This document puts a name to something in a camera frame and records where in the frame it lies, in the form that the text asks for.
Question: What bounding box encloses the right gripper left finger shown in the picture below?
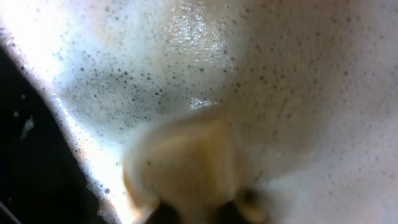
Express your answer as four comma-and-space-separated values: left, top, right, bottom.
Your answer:
144, 202, 181, 224

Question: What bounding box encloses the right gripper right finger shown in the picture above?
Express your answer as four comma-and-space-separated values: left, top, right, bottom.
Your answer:
214, 187, 267, 224

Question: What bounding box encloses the yellow sponge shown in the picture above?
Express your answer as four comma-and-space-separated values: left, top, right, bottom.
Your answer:
123, 118, 245, 223

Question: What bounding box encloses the black tray with soapy water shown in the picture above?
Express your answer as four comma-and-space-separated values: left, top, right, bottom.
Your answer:
0, 0, 398, 224

